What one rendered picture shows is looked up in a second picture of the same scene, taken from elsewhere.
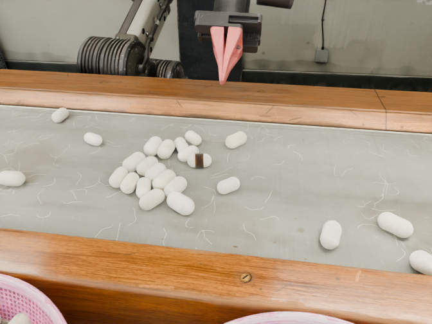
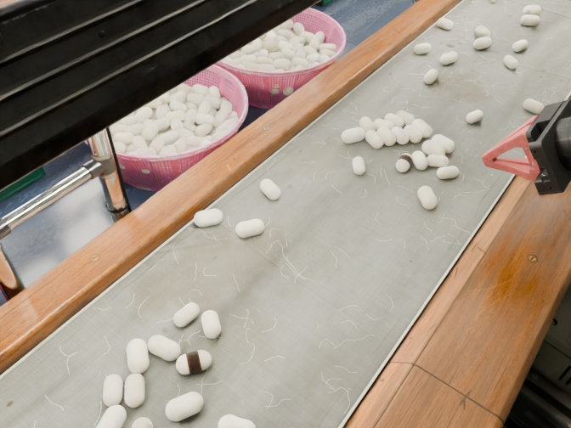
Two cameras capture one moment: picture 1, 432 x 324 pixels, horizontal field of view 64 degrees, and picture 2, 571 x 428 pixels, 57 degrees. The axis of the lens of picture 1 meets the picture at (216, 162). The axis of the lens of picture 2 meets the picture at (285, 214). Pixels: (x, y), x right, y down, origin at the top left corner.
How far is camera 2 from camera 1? 0.80 m
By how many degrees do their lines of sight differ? 81
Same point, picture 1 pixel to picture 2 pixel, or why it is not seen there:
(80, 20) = not seen: outside the picture
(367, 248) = (249, 209)
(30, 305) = (311, 74)
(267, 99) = (501, 250)
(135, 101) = not seen: hidden behind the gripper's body
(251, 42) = (542, 176)
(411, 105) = (415, 415)
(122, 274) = (302, 92)
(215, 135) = (455, 196)
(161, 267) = (296, 104)
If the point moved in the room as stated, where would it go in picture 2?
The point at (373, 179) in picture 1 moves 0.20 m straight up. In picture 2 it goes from (309, 270) to (322, 137)
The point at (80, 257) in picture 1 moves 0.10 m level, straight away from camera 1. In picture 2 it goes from (325, 83) to (385, 83)
